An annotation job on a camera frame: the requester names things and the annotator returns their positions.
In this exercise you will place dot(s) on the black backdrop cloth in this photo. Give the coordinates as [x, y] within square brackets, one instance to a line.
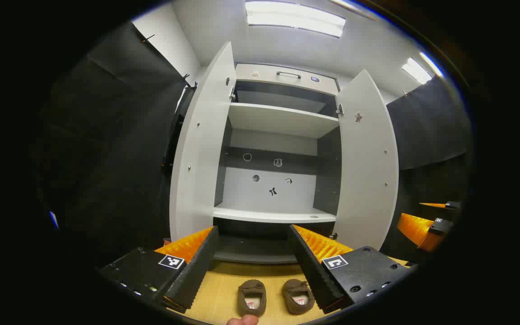
[106, 158]
[427, 126]

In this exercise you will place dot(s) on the small ceiling light panel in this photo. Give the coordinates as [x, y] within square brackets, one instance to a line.
[418, 70]

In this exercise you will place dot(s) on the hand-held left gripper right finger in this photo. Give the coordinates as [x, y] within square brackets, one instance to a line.
[312, 271]

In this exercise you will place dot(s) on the white cabinet drawer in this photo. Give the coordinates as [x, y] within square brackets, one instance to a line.
[264, 76]

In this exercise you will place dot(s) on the white shoe cabinet door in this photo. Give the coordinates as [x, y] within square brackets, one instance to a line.
[366, 180]
[201, 158]

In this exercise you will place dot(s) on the brown fuzzy shoe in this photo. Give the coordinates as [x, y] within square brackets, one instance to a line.
[298, 295]
[252, 298]

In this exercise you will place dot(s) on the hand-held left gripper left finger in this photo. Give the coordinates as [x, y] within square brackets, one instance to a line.
[197, 271]

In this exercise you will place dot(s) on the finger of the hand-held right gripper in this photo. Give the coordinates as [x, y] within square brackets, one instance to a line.
[413, 228]
[436, 205]

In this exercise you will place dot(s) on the large ceiling light panel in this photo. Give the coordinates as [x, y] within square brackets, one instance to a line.
[294, 18]

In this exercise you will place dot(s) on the white shoe cabinet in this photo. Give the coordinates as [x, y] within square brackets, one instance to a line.
[278, 119]

